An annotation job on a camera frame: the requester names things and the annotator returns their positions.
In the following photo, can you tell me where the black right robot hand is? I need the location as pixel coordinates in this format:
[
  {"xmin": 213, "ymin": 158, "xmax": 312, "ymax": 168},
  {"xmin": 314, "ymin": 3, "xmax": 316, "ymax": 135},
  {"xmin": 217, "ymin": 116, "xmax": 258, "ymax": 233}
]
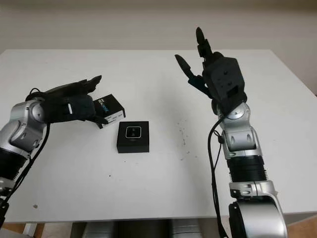
[{"xmin": 174, "ymin": 26, "xmax": 225, "ymax": 115}]

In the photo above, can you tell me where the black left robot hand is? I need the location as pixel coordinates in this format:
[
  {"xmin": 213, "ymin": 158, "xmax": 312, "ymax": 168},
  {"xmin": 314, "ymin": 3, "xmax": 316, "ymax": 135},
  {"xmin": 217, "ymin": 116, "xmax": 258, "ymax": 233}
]
[{"xmin": 41, "ymin": 75, "xmax": 109, "ymax": 129}]

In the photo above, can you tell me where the black printed box lid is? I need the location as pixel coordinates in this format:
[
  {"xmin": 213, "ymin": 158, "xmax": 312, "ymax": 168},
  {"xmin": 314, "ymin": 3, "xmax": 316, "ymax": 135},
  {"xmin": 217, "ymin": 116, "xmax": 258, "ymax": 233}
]
[{"xmin": 93, "ymin": 93, "xmax": 126, "ymax": 129}]

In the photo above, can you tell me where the small silver cube camera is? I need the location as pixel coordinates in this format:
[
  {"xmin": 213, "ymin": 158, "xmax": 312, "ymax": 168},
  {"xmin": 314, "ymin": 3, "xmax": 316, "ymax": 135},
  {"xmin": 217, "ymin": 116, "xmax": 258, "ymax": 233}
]
[{"xmin": 125, "ymin": 125, "xmax": 142, "ymax": 140}]

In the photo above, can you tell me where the white table leg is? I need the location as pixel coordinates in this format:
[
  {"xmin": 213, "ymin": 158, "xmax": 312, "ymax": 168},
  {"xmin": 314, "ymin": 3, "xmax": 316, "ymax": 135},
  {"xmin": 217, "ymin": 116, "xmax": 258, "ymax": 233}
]
[{"xmin": 24, "ymin": 223, "xmax": 38, "ymax": 235}]

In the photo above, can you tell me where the grey robot lower body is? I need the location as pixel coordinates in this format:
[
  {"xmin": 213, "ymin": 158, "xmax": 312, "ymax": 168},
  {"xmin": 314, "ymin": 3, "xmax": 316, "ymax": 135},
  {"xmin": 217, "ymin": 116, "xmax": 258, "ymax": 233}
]
[{"xmin": 71, "ymin": 218, "xmax": 219, "ymax": 238}]

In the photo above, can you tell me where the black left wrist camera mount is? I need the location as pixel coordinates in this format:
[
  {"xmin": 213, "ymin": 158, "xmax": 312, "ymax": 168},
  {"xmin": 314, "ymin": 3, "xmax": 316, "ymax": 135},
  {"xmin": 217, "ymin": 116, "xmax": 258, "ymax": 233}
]
[{"xmin": 63, "ymin": 96, "xmax": 97, "ymax": 121}]

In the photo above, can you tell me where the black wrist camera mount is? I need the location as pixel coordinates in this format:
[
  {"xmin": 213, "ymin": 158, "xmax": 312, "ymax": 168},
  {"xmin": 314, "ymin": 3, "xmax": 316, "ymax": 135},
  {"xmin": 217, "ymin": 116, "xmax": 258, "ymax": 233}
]
[
  {"xmin": 203, "ymin": 57, "xmax": 248, "ymax": 116},
  {"xmin": 63, "ymin": 96, "xmax": 97, "ymax": 121}
]

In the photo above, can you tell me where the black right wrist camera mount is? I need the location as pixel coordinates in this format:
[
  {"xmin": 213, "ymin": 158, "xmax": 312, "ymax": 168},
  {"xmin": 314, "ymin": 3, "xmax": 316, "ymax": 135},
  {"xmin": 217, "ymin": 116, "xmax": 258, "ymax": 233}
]
[{"xmin": 203, "ymin": 57, "xmax": 248, "ymax": 116}]

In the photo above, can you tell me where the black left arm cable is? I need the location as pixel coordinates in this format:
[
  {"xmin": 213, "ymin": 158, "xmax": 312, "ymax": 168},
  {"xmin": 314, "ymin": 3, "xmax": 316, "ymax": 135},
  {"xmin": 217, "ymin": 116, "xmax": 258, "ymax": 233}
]
[{"xmin": 0, "ymin": 87, "xmax": 52, "ymax": 216}]

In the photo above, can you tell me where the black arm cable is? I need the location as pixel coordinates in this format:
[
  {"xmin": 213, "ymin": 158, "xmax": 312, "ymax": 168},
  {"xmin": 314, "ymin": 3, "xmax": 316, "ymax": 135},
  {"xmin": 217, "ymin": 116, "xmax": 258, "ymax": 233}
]
[
  {"xmin": 0, "ymin": 87, "xmax": 52, "ymax": 216},
  {"xmin": 208, "ymin": 118, "xmax": 230, "ymax": 238}
]

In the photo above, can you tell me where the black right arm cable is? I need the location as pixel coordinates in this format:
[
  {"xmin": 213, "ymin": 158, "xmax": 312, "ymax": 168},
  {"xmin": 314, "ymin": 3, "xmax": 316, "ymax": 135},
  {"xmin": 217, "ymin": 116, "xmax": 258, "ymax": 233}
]
[{"xmin": 208, "ymin": 118, "xmax": 230, "ymax": 238}]

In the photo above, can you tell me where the black camera box base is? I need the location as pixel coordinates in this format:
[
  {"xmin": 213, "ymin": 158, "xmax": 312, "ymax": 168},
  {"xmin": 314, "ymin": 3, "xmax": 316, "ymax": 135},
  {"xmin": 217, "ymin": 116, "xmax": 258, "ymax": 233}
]
[{"xmin": 116, "ymin": 120, "xmax": 151, "ymax": 154}]

